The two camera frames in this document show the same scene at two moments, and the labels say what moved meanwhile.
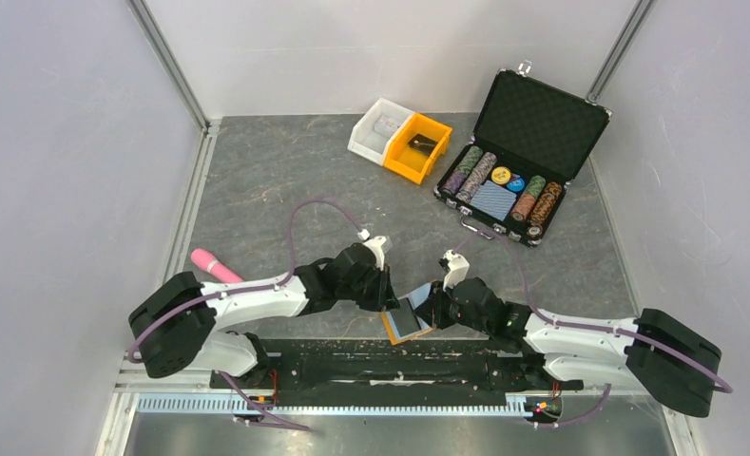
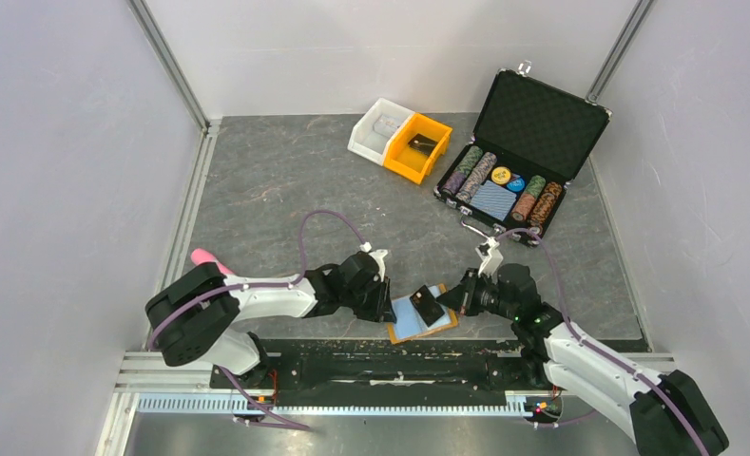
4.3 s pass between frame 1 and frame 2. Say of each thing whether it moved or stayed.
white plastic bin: stayed
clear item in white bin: stayed
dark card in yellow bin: stayed
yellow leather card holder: stayed
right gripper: moved
